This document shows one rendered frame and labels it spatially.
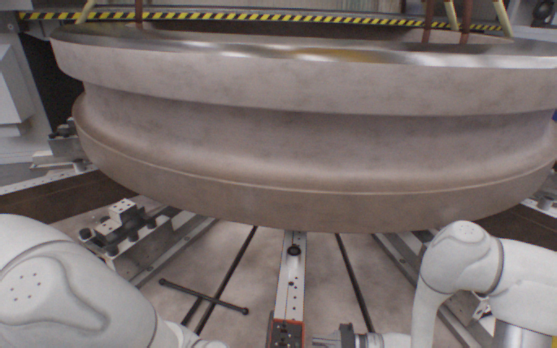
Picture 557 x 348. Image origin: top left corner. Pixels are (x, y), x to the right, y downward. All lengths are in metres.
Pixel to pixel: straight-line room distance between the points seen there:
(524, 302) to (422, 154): 1.05
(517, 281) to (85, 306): 0.75
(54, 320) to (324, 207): 1.28
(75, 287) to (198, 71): 1.12
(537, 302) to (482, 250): 0.14
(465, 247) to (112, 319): 0.65
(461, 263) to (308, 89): 0.84
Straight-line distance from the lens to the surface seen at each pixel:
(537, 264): 0.80
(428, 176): 1.72
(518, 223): 2.93
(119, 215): 1.94
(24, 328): 0.37
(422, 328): 0.98
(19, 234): 0.49
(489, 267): 0.76
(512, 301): 0.80
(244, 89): 1.29
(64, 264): 0.38
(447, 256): 0.75
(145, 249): 2.01
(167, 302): 2.05
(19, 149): 5.23
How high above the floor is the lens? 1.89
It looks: 30 degrees down
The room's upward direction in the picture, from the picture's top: 2 degrees clockwise
